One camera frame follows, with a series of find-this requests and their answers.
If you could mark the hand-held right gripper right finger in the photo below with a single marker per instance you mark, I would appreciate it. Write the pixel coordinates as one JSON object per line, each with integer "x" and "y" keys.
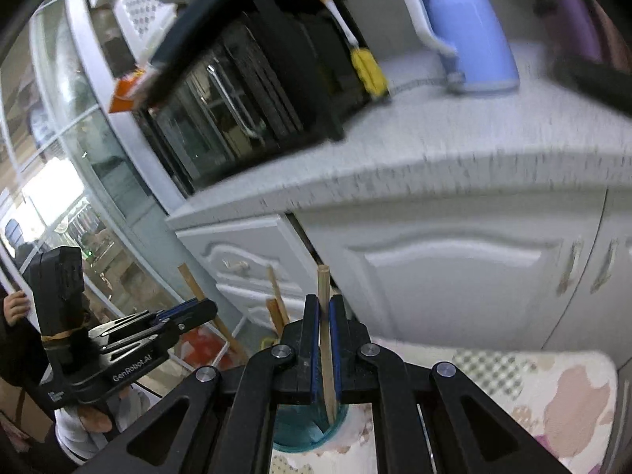
{"x": 334, "y": 355}

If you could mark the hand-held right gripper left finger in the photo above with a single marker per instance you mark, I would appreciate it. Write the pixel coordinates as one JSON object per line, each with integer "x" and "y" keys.
{"x": 314, "y": 355}

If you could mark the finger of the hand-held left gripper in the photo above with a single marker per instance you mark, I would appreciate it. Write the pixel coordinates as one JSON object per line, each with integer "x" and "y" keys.
{"x": 175, "y": 310}
{"x": 197, "y": 317}

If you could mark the brown wooden chopstick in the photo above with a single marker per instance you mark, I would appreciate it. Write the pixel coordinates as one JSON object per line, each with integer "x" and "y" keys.
{"x": 276, "y": 291}
{"x": 190, "y": 284}

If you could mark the light wooden chopstick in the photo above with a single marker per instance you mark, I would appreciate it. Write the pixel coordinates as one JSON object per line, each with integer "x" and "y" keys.
{"x": 324, "y": 286}

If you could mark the teal utensil holder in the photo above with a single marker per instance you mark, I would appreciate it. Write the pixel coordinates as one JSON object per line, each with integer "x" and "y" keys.
{"x": 301, "y": 435}

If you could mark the person's left forearm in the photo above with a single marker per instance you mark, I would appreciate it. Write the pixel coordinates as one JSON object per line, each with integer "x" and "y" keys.
{"x": 74, "y": 447}

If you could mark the person's left hand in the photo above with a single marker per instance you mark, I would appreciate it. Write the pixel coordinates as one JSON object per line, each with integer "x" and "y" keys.
{"x": 96, "y": 419}

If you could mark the red plastic bag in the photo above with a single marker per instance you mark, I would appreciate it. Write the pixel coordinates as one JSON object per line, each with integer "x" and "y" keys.
{"x": 197, "y": 349}

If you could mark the large white drawer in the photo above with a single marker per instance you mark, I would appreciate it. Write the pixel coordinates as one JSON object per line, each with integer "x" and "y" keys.
{"x": 247, "y": 252}

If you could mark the wide white cabinet door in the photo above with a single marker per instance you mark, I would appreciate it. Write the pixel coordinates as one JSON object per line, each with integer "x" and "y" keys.
{"x": 444, "y": 281}

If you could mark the white framed glass door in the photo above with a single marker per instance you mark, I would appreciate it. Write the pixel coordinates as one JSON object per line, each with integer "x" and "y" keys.
{"x": 64, "y": 133}

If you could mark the orange box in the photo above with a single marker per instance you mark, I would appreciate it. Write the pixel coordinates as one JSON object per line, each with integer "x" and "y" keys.
{"x": 123, "y": 96}

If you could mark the black microwave oven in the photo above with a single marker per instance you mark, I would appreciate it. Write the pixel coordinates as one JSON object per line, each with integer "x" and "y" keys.
{"x": 222, "y": 108}

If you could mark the printed tablecloth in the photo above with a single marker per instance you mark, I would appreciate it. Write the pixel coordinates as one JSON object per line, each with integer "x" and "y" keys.
{"x": 543, "y": 390}

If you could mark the black metal rack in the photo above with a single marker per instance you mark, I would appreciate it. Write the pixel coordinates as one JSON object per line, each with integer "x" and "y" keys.
{"x": 197, "y": 29}

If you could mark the yellow sponge bottle brush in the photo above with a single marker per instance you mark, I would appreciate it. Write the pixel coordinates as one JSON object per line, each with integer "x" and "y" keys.
{"x": 368, "y": 71}

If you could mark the narrow white cabinet door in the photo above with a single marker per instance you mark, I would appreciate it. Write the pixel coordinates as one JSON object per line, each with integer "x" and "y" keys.
{"x": 617, "y": 306}

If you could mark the white perforated basket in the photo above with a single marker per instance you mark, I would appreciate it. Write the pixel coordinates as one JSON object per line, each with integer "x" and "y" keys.
{"x": 148, "y": 0}

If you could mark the blue electric kettle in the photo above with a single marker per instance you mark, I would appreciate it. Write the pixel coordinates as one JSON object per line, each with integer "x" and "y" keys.
{"x": 474, "y": 34}

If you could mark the purple rice cooker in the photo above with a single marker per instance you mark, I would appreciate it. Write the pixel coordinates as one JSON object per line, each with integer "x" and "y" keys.
{"x": 582, "y": 34}

